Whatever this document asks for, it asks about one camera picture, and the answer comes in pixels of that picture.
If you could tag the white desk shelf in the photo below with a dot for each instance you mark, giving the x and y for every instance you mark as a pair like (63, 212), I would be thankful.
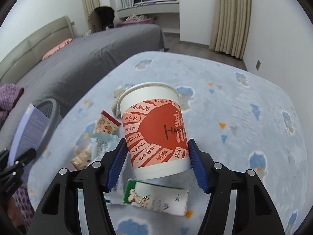
(166, 15)

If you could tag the person's left hand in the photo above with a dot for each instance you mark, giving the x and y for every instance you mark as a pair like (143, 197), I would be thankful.
(15, 215)

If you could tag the beige curtain right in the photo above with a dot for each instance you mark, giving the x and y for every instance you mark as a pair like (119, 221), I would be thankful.
(230, 27)

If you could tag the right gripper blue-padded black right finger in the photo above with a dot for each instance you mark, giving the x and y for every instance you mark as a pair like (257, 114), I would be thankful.
(255, 211)

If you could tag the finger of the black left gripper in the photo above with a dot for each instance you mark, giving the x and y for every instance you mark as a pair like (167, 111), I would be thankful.
(22, 161)

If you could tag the red and white paper cup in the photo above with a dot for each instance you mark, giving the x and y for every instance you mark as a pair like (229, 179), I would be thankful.
(154, 130)

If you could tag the pink clothes pile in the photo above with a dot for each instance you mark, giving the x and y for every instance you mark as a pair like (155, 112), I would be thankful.
(135, 18)

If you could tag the chair with black garment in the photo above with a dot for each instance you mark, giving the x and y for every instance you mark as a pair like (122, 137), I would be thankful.
(101, 18)

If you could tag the grey perforated trash bin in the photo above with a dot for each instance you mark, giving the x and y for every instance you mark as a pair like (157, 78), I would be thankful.
(51, 109)

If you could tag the light blue patterned play mat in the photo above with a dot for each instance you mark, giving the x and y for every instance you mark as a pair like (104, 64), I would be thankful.
(241, 119)

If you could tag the purple fuzzy blanket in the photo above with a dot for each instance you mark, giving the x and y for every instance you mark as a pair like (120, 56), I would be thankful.
(10, 94)

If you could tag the crumpled white paper ball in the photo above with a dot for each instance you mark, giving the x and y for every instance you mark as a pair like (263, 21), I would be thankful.
(117, 94)

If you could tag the beige padded headboard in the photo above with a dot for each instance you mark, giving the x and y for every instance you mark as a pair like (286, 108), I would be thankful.
(27, 54)

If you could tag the red beige snack wrapper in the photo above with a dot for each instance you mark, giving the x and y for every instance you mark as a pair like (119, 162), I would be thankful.
(105, 124)

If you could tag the lavender cardboard box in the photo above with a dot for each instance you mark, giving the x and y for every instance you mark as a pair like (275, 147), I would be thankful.
(29, 134)

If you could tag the grey bed with sheet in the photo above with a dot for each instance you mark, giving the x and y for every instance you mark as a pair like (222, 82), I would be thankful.
(70, 73)

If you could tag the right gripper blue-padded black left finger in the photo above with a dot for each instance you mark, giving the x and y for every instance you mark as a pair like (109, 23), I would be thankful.
(57, 212)

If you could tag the pink pillow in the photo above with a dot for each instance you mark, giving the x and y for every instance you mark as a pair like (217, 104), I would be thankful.
(57, 48)

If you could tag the green white milk carton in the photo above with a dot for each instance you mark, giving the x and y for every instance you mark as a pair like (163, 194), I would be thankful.
(156, 198)

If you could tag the wall power socket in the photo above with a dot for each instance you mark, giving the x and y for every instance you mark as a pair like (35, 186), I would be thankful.
(258, 64)

